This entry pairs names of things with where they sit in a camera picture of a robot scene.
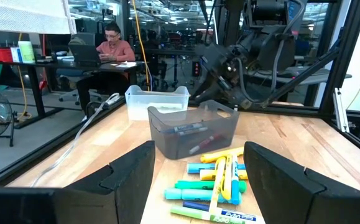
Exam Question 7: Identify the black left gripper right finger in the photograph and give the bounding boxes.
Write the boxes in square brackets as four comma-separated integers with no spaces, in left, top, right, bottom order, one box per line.
[244,141,360,224]

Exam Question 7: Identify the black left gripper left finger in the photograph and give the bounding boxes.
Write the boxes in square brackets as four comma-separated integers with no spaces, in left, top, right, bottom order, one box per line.
[0,140,156,224]

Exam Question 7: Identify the yellow highlighter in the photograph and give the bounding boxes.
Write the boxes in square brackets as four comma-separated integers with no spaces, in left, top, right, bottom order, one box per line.
[220,154,234,201]
[200,146,245,164]
[199,169,249,182]
[209,156,227,215]

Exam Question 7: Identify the red Expo marker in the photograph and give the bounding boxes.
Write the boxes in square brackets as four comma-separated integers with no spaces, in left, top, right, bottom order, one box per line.
[188,133,224,156]

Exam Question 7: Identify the grey translucent plastic bin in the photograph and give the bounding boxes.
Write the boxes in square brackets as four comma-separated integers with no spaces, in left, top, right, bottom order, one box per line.
[147,99,240,161]

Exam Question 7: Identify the blue highlighter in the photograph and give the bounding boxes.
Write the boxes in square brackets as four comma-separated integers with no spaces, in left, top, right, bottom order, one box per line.
[187,162,246,174]

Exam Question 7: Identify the green Expo marker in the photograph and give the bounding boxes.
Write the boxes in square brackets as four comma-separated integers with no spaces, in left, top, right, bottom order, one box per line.
[170,204,249,224]

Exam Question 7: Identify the frosted white plastic bin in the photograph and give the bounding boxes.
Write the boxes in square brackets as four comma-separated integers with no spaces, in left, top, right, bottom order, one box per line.
[124,84,190,121]

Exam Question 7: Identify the person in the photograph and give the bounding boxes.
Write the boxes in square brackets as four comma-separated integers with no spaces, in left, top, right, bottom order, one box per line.
[75,22,137,116]

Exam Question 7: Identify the office chair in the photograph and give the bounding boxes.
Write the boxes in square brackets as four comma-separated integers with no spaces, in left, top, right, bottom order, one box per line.
[57,68,103,106]

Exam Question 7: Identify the dark laptop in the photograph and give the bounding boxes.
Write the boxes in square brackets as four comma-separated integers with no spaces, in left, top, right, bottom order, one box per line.
[68,43,103,65]

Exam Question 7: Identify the green and white container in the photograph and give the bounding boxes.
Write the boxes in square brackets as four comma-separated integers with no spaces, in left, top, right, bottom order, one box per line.
[17,40,36,63]

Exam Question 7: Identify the red storage bin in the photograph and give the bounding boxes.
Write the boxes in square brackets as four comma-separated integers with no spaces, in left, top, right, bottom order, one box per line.
[0,47,14,63]

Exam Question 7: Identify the white lamp cord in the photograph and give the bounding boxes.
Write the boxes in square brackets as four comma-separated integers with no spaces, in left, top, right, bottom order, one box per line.
[30,92,121,187]

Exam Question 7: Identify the yellow extension cable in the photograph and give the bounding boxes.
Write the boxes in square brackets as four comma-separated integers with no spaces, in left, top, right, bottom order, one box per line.
[131,0,152,93]

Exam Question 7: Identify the silver metal bracket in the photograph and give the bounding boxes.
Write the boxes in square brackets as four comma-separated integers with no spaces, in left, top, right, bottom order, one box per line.
[333,86,351,133]

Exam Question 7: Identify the yellow floor cable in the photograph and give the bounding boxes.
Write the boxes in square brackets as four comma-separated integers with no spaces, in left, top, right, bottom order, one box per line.
[16,32,33,122]

